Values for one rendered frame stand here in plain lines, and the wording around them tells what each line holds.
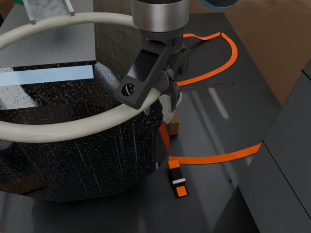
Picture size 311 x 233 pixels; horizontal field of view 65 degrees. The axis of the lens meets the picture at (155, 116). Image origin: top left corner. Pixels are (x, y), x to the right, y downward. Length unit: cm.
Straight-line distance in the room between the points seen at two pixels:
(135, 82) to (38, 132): 18
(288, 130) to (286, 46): 169
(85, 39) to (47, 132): 48
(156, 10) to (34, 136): 27
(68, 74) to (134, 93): 40
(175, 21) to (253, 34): 229
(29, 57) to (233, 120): 128
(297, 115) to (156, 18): 65
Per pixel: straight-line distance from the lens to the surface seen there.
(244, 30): 269
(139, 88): 39
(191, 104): 174
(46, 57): 81
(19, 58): 84
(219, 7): 53
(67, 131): 42
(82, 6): 107
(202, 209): 135
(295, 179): 101
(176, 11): 38
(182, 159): 146
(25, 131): 45
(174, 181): 135
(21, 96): 80
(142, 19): 39
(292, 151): 98
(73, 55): 79
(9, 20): 106
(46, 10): 88
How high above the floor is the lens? 126
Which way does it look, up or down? 49 degrees down
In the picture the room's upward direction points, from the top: straight up
